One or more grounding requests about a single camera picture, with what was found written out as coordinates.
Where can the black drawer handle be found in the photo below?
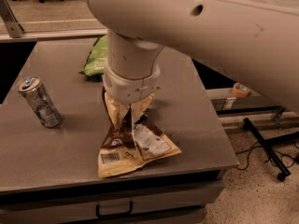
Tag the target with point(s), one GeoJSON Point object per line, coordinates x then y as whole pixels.
{"type": "Point", "coordinates": [114, 209]}

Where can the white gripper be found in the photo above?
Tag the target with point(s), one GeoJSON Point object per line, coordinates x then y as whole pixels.
{"type": "Point", "coordinates": [132, 87]}

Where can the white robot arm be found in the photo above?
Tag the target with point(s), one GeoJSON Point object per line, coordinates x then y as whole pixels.
{"type": "Point", "coordinates": [252, 43]}

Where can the silver drink can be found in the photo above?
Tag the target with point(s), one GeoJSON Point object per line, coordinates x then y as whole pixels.
{"type": "Point", "coordinates": [31, 88]}

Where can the grey cabinet drawer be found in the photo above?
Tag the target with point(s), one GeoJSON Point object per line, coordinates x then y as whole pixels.
{"type": "Point", "coordinates": [179, 204]}

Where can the black stand base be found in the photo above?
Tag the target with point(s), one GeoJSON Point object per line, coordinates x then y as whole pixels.
{"type": "Point", "coordinates": [268, 144]}

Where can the left metal bracket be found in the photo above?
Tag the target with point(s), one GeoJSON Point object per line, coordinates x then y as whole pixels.
{"type": "Point", "coordinates": [13, 28]}

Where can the green chip bag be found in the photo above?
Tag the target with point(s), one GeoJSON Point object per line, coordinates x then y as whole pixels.
{"type": "Point", "coordinates": [95, 63]}

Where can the orange tape roll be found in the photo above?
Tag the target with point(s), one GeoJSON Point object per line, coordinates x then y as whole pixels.
{"type": "Point", "coordinates": [240, 91]}

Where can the brown chip bag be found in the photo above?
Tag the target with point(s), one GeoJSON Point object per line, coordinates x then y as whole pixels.
{"type": "Point", "coordinates": [133, 145]}

